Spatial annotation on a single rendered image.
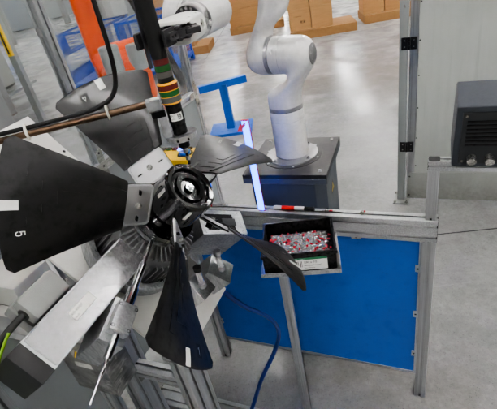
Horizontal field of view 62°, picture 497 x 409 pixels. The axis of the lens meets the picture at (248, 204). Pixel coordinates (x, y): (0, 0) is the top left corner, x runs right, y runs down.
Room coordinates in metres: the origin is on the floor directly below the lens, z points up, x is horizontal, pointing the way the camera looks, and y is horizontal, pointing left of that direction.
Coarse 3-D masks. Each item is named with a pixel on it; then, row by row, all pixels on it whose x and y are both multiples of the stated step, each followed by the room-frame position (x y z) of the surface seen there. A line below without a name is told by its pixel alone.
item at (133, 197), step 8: (128, 184) 0.75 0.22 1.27; (136, 184) 0.76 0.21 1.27; (144, 184) 0.77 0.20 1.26; (128, 192) 0.75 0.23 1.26; (136, 192) 0.76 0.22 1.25; (144, 192) 0.77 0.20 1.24; (152, 192) 0.78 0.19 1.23; (128, 200) 0.74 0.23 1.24; (136, 200) 0.75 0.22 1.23; (144, 200) 0.76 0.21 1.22; (128, 208) 0.74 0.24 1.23; (144, 208) 0.76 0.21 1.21; (128, 216) 0.74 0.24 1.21; (144, 216) 0.76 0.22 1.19; (128, 224) 0.74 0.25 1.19; (136, 224) 0.75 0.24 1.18; (144, 224) 0.76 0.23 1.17
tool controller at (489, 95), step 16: (480, 80) 0.96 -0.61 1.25; (496, 80) 0.94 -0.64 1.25; (464, 96) 0.92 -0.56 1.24; (480, 96) 0.91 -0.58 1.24; (496, 96) 0.89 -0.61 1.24; (464, 112) 0.89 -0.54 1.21; (480, 112) 0.87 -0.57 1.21; (496, 112) 0.86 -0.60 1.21; (464, 128) 0.90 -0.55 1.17; (480, 128) 0.88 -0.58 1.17; (496, 128) 0.87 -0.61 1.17; (464, 144) 0.91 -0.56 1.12; (480, 144) 0.89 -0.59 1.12; (496, 144) 0.87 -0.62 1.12; (464, 160) 0.92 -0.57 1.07; (480, 160) 0.90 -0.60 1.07; (496, 160) 0.88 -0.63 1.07
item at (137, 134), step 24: (120, 72) 1.04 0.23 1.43; (144, 72) 1.05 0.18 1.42; (72, 96) 0.98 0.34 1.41; (96, 96) 0.99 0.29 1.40; (120, 96) 0.98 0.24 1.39; (144, 96) 0.99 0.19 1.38; (120, 120) 0.94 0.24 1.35; (144, 120) 0.93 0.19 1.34; (120, 144) 0.90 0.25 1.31; (144, 144) 0.89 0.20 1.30
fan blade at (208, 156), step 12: (204, 144) 1.09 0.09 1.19; (216, 144) 1.09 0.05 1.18; (228, 144) 1.09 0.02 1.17; (240, 144) 1.10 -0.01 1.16; (192, 156) 1.03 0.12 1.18; (204, 156) 1.02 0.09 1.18; (216, 156) 1.01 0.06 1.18; (228, 156) 1.00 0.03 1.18; (240, 156) 1.02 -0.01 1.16; (252, 156) 1.03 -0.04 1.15; (264, 156) 1.05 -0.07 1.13; (204, 168) 0.94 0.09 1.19; (216, 168) 0.92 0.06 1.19; (228, 168) 0.93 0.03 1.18
